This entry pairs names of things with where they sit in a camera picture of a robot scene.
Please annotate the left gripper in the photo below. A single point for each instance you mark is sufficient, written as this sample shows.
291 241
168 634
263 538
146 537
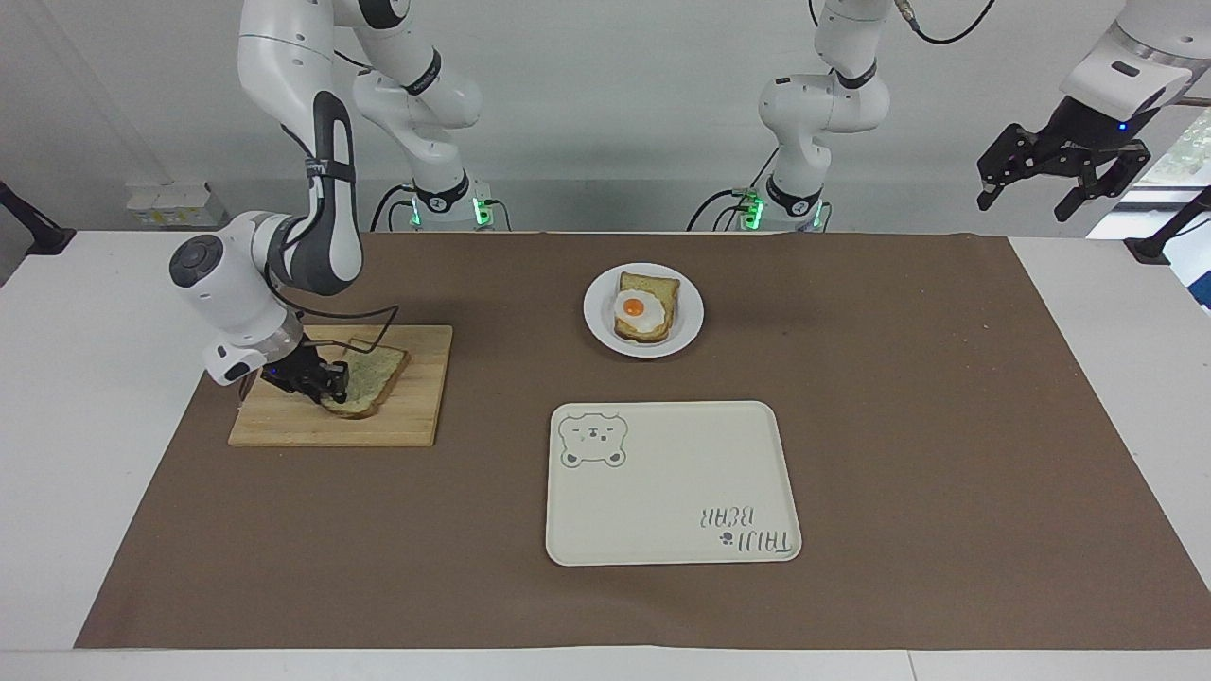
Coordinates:
1097 132

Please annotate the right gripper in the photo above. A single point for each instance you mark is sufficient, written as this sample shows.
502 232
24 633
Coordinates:
284 369

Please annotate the brown bread slice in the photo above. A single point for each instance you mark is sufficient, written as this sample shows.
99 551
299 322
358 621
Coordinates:
378 374

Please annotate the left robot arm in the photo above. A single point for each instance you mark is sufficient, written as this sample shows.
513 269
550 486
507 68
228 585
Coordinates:
823 104

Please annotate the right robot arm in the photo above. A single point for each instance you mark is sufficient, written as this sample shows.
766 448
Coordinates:
265 57

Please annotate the white round plate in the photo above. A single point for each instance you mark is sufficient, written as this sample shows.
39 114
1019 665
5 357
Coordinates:
598 317

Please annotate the wooden cutting board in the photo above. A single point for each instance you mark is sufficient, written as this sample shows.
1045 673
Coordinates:
416 397

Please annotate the black stand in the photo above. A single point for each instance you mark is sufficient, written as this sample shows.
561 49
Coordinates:
1159 241
38 232

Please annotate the white box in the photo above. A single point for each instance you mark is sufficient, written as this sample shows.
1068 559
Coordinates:
175 206

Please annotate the fried egg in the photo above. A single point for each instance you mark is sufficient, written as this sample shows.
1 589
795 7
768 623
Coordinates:
636 308

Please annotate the toasted bread slice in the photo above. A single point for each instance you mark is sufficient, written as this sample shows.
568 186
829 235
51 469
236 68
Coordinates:
659 287

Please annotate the cream tray with bear print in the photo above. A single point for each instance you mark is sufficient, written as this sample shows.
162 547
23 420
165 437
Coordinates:
672 482

